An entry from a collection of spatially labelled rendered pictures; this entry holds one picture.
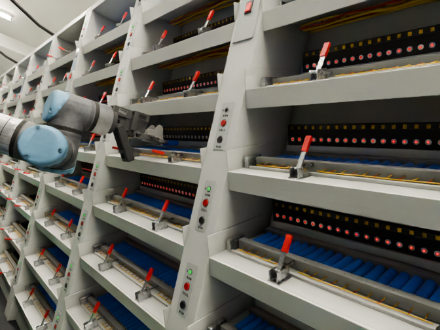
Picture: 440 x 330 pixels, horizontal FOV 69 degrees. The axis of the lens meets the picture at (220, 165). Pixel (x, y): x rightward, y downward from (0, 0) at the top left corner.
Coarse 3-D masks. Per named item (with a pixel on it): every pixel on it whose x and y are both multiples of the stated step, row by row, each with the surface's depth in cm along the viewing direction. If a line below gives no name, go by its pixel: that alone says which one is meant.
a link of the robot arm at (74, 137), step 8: (56, 128) 84; (64, 128) 84; (72, 128) 85; (72, 136) 85; (80, 136) 88; (72, 144) 82; (72, 160) 85; (40, 168) 83; (48, 168) 82; (56, 168) 83; (64, 168) 84; (72, 168) 87
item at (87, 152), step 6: (90, 132) 188; (84, 138) 189; (90, 138) 188; (96, 138) 181; (84, 144) 164; (90, 144) 158; (96, 144) 134; (84, 150) 147; (90, 150) 147; (96, 150) 134; (78, 156) 151; (84, 156) 145; (90, 156) 139; (90, 162) 140
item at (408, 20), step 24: (192, 24) 140; (360, 24) 81; (384, 24) 77; (408, 24) 73; (432, 24) 69; (120, 48) 195; (312, 48) 91; (192, 72) 132; (432, 96) 66; (168, 120) 137; (192, 120) 124; (312, 120) 85; (336, 120) 80; (360, 120) 76; (384, 120) 72; (408, 120) 68; (432, 120) 65; (288, 144) 89; (360, 216) 71; (408, 264) 62
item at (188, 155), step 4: (136, 148) 121; (140, 148) 120; (140, 152) 117; (144, 152) 115; (148, 152) 113; (164, 152) 105; (168, 152) 103; (176, 152) 100; (180, 152) 99; (184, 152) 98; (188, 152) 97; (160, 156) 104; (164, 156) 102; (184, 156) 97; (188, 156) 95; (192, 156) 94; (196, 156) 92; (196, 160) 90; (200, 160) 88
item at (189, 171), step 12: (108, 144) 127; (132, 144) 134; (144, 144) 138; (180, 144) 121; (192, 144) 115; (204, 144) 110; (108, 156) 125; (120, 156) 118; (144, 156) 113; (204, 156) 82; (120, 168) 118; (132, 168) 111; (144, 168) 105; (156, 168) 99; (168, 168) 94; (180, 168) 89; (192, 168) 85; (180, 180) 90; (192, 180) 86
